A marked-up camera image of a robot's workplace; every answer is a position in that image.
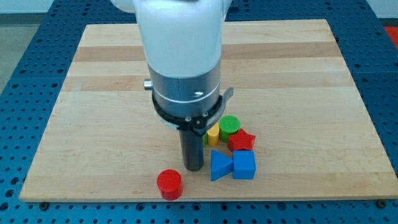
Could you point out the red star block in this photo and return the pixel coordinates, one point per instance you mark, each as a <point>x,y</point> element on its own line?
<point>241,141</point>

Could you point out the wooden board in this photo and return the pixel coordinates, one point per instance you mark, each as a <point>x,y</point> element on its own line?
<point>292,90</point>

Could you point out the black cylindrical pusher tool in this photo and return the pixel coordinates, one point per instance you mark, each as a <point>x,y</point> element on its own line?
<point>192,150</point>

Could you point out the blue cube block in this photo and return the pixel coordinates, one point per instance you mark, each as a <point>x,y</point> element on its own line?
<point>244,165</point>

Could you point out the yellow block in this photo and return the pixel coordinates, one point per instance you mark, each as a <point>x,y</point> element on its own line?
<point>213,135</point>

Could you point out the red cylinder block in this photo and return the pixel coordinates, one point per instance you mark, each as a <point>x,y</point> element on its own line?
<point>169,183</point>

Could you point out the green cylinder block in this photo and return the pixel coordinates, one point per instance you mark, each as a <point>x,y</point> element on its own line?
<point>229,125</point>

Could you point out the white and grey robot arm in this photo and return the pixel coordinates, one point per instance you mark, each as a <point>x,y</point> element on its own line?
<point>182,45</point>

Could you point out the blue triangle block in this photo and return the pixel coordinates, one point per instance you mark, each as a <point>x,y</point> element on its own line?
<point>221,165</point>

